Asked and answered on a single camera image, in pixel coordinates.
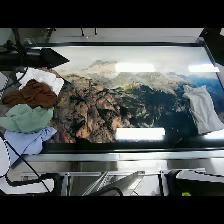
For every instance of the grey T-shirt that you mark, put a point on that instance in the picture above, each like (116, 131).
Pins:
(203, 110)

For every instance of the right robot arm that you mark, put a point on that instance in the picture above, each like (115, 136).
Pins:
(171, 183)

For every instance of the white garment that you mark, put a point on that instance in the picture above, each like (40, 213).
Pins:
(45, 77)

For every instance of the brown garment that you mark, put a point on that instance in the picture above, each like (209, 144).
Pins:
(35, 93)

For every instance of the pale green garment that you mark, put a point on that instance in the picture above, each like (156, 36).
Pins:
(26, 118)

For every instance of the light blue garment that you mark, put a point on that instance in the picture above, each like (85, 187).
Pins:
(26, 141)

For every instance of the silver frame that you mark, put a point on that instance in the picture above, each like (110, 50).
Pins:
(100, 156)

